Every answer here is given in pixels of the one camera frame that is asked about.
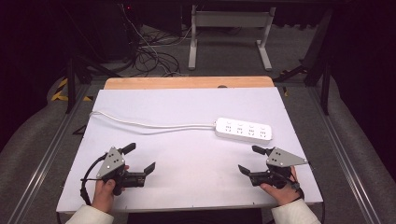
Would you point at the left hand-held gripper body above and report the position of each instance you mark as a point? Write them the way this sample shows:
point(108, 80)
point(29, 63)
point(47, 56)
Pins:
point(109, 161)

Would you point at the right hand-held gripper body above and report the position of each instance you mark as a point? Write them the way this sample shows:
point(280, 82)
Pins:
point(281, 158)

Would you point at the person's left hand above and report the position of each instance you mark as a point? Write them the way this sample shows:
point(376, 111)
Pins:
point(104, 194)

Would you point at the person's right hand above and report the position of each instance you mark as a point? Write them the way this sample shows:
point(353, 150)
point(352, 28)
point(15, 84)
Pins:
point(281, 194)

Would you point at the white power strip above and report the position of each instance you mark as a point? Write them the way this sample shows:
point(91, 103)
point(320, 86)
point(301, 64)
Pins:
point(243, 130)

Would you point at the white table sheet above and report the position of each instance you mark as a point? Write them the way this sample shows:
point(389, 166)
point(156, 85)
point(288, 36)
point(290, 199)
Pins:
point(186, 161)

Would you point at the black metal stand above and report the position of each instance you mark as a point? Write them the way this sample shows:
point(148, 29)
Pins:
point(325, 77)
point(71, 84)

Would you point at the yellow black hazard tape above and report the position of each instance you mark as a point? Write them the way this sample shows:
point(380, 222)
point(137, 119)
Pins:
point(60, 90)

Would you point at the dark equipment box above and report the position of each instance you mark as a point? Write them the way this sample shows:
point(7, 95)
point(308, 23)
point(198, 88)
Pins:
point(115, 31)

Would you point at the aluminium floor rail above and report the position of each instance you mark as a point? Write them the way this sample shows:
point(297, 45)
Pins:
point(345, 161)
point(43, 161)

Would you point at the white metal desk frame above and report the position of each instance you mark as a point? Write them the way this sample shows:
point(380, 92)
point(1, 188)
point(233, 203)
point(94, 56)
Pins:
point(232, 19)

